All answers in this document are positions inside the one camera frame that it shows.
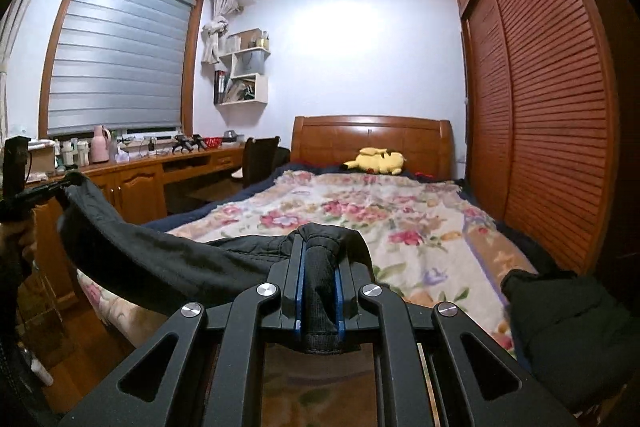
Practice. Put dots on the yellow Pikachu plush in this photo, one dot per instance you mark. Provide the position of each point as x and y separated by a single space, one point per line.
377 161

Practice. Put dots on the wooden headboard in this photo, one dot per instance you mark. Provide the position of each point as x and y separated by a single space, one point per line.
324 141

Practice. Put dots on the tied white curtain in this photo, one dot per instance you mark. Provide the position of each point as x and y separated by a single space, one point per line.
217 27

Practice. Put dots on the pink thermos jug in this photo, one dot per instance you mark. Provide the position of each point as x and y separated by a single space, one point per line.
100 145

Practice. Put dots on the dark wooden chair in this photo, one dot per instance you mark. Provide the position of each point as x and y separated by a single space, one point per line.
260 158

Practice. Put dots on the red basket on desk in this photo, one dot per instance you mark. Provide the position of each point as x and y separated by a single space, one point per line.
213 142

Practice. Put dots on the white wall shelf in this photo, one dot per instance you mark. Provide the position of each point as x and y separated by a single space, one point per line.
241 70

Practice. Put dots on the wooden louvered wardrobe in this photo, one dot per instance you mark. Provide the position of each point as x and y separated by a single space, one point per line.
553 120

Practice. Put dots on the grey window blind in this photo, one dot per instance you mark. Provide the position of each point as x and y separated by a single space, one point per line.
119 63

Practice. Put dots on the wooden desk with cabinets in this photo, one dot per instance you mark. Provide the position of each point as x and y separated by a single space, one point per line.
141 191

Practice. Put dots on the person's left hand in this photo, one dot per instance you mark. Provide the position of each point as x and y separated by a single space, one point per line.
19 240

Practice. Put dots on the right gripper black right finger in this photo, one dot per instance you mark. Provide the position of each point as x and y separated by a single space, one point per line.
436 366

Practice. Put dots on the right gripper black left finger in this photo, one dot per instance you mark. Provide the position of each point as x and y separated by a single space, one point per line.
202 367

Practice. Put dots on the floral bed blanket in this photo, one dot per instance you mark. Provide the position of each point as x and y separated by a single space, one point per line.
426 244

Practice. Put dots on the folded black clothes stack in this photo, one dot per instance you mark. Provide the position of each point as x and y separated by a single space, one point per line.
578 342

